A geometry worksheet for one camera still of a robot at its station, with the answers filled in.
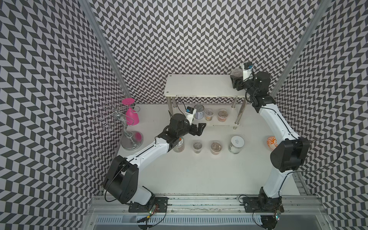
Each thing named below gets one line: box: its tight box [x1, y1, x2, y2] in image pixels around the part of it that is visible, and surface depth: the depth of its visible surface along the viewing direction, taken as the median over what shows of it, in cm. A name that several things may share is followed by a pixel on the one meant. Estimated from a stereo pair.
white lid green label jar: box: [228, 135, 245, 155], surface depth 89 cm
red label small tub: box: [217, 109, 229, 123], surface depth 99 cm
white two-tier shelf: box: [163, 74, 248, 130], surface depth 88 cm
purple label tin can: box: [193, 103, 205, 120], surface depth 101 cm
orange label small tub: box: [204, 109, 214, 122], surface depth 101 cm
